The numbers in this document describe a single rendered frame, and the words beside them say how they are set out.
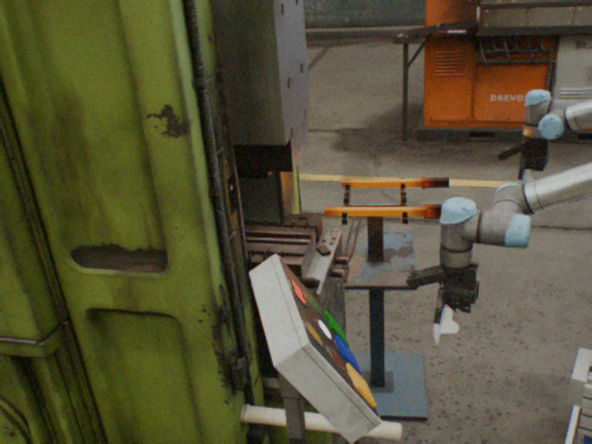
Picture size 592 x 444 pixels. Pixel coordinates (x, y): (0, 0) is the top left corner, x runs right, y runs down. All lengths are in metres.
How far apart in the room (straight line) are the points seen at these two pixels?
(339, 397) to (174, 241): 0.54
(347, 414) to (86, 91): 0.91
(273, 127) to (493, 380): 1.73
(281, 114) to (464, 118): 3.97
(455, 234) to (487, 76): 3.96
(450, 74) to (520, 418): 3.25
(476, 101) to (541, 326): 2.60
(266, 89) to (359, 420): 0.80
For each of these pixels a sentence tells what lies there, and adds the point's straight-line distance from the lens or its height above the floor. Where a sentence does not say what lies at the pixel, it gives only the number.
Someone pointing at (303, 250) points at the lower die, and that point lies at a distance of 1.84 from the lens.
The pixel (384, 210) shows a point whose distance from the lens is 2.19.
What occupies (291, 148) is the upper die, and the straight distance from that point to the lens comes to 1.64.
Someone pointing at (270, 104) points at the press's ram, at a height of 1.47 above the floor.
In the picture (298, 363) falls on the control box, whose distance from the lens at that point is 1.17.
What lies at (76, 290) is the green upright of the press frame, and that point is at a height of 1.06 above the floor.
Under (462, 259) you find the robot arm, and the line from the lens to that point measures 1.46.
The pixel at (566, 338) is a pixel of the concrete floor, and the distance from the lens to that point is 3.21.
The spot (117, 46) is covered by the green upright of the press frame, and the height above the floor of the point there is 1.66.
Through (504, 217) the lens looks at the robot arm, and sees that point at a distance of 1.43.
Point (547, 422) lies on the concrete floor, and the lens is 2.77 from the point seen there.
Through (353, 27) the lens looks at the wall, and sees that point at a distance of 9.51.
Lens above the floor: 1.92
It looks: 28 degrees down
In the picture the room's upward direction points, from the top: 5 degrees counter-clockwise
